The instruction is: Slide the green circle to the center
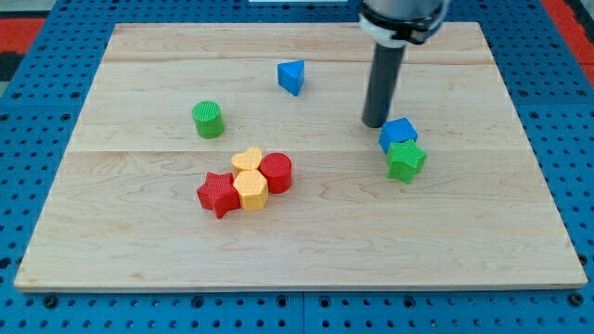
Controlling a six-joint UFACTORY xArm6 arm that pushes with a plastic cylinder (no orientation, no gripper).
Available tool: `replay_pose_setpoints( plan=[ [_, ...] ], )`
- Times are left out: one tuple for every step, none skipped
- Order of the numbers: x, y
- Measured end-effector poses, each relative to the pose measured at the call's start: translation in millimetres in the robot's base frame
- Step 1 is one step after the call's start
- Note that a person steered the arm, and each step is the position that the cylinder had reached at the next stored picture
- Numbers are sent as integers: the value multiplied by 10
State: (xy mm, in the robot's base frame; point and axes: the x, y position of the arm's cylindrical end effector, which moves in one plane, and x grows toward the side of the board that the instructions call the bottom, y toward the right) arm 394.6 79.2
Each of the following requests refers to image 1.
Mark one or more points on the wooden board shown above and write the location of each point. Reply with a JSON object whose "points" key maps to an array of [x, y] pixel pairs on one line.
{"points": [[123, 213]]}

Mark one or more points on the green cylinder block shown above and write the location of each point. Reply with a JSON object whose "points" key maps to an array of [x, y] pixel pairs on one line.
{"points": [[207, 116]]}

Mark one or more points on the yellow hexagon block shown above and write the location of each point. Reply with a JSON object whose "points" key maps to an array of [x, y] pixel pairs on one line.
{"points": [[252, 188]]}

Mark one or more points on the red cylinder block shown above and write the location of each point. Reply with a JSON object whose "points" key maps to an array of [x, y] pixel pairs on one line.
{"points": [[276, 167]]}

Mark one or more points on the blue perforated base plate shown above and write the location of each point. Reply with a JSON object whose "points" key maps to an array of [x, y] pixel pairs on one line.
{"points": [[39, 107]]}

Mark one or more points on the red star block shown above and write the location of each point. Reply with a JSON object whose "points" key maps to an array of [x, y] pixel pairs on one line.
{"points": [[218, 194]]}

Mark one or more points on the green star block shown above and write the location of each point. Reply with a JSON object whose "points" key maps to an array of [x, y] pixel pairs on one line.
{"points": [[404, 160]]}

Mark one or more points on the yellow heart block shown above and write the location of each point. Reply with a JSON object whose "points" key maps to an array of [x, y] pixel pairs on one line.
{"points": [[248, 160]]}

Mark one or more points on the blue triangle block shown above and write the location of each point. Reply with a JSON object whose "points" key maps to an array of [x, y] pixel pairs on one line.
{"points": [[291, 76]]}

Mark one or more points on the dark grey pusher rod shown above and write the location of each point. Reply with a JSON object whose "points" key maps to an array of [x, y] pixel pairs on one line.
{"points": [[383, 76]]}

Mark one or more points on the blue cube block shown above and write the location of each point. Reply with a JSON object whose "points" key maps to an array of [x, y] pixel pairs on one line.
{"points": [[398, 131]]}

